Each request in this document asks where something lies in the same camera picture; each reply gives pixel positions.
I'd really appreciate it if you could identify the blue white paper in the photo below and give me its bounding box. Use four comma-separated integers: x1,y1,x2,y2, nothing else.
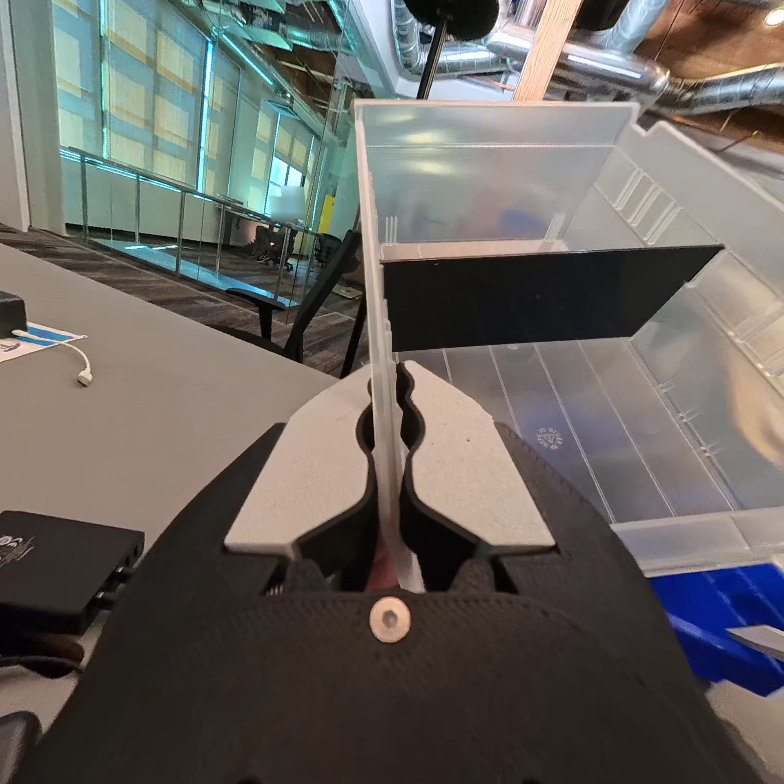
0,320,89,363

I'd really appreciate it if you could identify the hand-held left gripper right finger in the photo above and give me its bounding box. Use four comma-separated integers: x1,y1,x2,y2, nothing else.
396,359,556,591

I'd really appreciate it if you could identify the glass railing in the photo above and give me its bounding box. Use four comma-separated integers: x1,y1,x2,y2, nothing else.
59,146,325,289

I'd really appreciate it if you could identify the black usb hub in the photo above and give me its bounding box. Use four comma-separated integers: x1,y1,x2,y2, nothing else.
0,510,147,636

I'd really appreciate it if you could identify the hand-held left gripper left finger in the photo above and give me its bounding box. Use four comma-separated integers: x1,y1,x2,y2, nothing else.
224,366,379,591

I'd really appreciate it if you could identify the black office chair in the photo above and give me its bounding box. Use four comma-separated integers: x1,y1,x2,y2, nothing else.
223,228,376,379

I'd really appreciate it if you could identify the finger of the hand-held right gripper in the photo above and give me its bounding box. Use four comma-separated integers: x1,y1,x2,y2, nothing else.
728,625,784,664

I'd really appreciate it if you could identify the black divider plate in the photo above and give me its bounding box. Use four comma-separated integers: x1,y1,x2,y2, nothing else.
380,244,725,354

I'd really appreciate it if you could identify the wooden post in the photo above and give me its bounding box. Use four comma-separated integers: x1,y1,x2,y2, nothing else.
512,0,584,103

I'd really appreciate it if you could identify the white usb cable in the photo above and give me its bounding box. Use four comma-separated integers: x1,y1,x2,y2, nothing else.
11,329,94,388

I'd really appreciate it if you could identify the black power adapter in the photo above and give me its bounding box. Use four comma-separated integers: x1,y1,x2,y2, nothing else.
0,293,29,338

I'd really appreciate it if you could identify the clear plastic bin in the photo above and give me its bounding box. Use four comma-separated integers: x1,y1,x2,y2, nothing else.
352,100,784,592

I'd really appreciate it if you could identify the silver round duct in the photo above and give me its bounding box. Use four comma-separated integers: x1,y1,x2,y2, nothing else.
392,0,784,117

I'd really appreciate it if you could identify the blue plastic bin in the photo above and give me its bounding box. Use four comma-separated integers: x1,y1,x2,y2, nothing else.
648,562,784,700

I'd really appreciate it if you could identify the black pole stand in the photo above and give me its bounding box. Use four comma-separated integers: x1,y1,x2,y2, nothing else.
401,0,498,102

